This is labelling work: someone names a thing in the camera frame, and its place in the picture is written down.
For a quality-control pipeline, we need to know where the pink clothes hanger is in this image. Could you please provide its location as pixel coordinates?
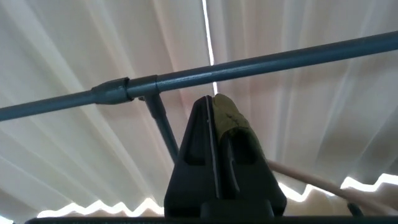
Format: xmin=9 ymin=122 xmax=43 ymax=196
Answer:
xmin=267 ymin=159 xmax=398 ymax=216

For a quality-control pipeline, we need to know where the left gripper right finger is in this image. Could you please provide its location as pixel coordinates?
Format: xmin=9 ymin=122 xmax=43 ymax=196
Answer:
xmin=217 ymin=126 xmax=287 ymax=218

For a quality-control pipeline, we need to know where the green long-sleeved shirt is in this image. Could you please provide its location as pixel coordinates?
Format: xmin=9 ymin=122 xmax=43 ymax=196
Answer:
xmin=211 ymin=93 xmax=270 ymax=162

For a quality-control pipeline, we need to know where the beige curtain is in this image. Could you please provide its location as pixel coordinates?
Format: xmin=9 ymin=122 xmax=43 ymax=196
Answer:
xmin=0 ymin=0 xmax=398 ymax=224

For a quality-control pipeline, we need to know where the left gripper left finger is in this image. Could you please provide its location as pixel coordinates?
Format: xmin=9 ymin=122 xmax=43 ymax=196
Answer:
xmin=164 ymin=95 xmax=219 ymax=218

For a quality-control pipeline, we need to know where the black clothes rack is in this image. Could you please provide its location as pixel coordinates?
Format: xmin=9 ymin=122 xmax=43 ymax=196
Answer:
xmin=0 ymin=30 xmax=398 ymax=165

